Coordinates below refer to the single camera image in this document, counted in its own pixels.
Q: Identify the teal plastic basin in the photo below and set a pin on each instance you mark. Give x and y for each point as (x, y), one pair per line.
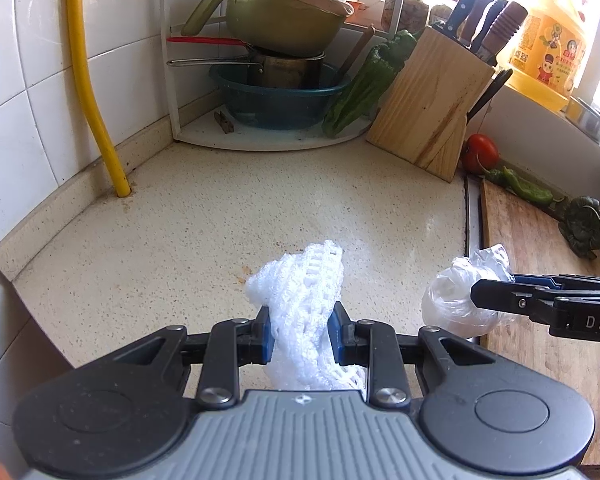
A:
(275, 107)

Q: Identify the red tomato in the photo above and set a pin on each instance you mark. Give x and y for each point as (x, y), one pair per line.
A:
(482, 152)

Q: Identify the steel pot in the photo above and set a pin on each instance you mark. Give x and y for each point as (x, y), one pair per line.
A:
(285, 72)

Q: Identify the large glass jar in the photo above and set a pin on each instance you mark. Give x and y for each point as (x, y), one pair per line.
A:
(405, 10)

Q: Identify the small glass jar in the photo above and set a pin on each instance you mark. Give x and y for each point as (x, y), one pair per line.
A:
(440, 12)

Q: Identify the clear plastic bag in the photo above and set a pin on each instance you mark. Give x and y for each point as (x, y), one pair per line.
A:
(450, 290)

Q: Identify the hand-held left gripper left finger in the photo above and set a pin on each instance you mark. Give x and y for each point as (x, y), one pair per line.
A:
(265, 335)

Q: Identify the wooden knife block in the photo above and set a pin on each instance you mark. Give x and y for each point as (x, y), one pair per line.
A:
(430, 105)

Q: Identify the green chili pepper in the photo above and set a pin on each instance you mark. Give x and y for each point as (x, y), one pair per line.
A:
(522, 187)

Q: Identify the wooden cutting board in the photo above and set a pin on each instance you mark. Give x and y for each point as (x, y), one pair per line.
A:
(530, 240)

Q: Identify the white foam net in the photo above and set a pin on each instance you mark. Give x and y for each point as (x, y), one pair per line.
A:
(305, 290)

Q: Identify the dark green leafy vegetable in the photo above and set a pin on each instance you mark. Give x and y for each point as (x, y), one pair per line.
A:
(585, 225)

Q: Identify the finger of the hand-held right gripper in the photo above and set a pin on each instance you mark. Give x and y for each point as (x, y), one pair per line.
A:
(580, 282)
(500, 294)

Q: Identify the small steel bowl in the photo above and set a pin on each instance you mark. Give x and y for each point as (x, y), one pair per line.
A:
(587, 120)

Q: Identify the green wrinkled pepper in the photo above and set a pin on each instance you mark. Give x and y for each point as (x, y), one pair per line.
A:
(360, 95)
(405, 42)

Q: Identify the olive green plastic basin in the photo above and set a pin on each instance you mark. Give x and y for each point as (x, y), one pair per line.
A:
(280, 25)

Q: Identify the brown wooden clothespin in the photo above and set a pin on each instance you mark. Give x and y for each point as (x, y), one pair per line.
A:
(223, 122)

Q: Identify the white corner rack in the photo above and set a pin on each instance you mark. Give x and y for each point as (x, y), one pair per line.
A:
(260, 140)

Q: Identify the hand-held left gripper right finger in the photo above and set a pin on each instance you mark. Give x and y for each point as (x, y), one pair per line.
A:
(336, 335)

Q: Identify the yellow oil bottle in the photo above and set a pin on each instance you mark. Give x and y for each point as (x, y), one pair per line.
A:
(550, 60)

